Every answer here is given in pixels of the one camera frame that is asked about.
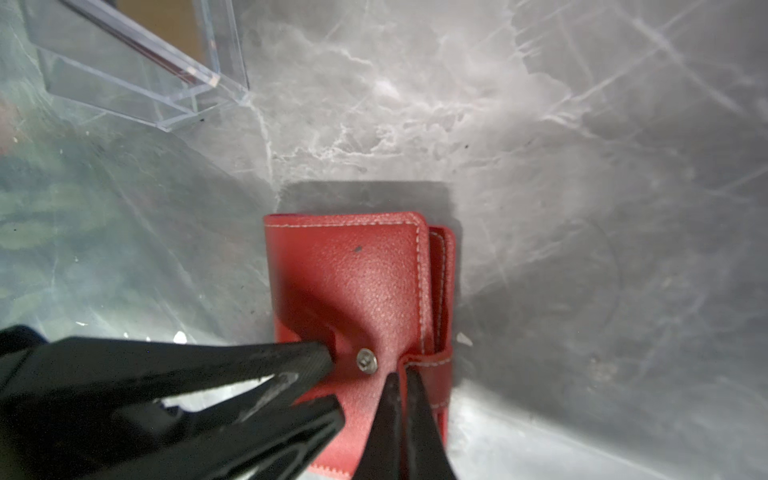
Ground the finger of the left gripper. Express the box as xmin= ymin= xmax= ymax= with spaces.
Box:
xmin=87 ymin=395 xmax=345 ymax=479
xmin=1 ymin=337 xmax=333 ymax=420

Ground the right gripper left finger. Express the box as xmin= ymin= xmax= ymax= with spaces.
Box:
xmin=352 ymin=373 xmax=402 ymax=480

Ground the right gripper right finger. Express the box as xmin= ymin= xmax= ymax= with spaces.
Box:
xmin=405 ymin=368 xmax=456 ymax=480

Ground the red card holder wallet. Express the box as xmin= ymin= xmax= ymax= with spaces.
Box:
xmin=264 ymin=212 xmax=456 ymax=479

